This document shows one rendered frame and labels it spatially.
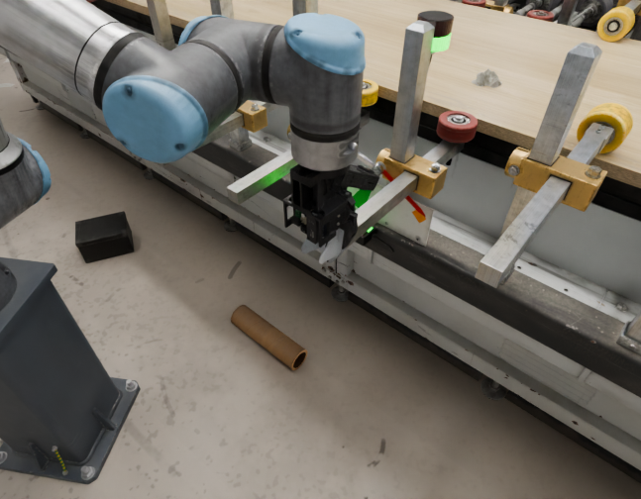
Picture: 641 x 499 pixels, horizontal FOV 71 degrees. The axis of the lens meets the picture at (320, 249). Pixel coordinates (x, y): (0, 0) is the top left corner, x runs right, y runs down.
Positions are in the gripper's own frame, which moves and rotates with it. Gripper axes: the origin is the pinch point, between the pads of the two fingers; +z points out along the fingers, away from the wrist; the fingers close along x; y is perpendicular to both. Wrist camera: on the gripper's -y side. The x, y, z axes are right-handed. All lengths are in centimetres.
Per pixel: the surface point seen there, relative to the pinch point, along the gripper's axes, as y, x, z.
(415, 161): -27.1, -1.0, -4.6
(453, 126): -38.1, 0.5, -8.3
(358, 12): -86, -60, -8
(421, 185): -24.5, 2.4, -1.9
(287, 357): -14, -28, 76
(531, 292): -26.8, 28.0, 12.5
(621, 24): -111, 12, -13
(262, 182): -6.7, -23.6, -0.2
